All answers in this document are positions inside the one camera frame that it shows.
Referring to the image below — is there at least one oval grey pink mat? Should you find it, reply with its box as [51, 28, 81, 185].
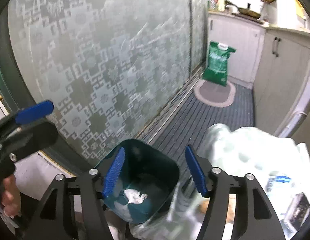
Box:
[194, 79, 236, 108]

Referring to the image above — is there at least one striped grey floor rug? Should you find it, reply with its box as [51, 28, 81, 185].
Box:
[151, 85, 254, 182]

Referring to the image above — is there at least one green rice bag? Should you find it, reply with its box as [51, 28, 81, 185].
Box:
[202, 41, 236, 87]

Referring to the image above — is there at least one person's left hand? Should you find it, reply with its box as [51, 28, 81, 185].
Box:
[2, 174, 21, 218]

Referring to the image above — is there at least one frying pan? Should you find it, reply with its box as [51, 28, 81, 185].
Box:
[226, 1, 261, 20]

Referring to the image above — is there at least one green white checkered tablecloth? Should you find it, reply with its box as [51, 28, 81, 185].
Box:
[130, 124, 310, 239]

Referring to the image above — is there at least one white tissue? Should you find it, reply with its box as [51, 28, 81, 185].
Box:
[124, 189, 148, 204]

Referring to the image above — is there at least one oil bottle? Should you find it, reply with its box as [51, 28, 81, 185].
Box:
[217, 0, 225, 12]

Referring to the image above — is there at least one teal plastic trash bin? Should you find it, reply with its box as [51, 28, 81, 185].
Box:
[95, 139, 180, 224]

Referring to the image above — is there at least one blue white tissue pack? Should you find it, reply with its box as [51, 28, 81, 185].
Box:
[265, 175, 292, 197]

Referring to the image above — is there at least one patterned frosted sliding door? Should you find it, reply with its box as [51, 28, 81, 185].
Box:
[0, 0, 208, 172]

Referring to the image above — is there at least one black snack bag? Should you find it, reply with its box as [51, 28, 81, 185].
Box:
[284, 193, 310, 231]

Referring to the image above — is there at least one white kitchen cabinet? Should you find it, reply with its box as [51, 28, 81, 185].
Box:
[208, 11, 310, 138]

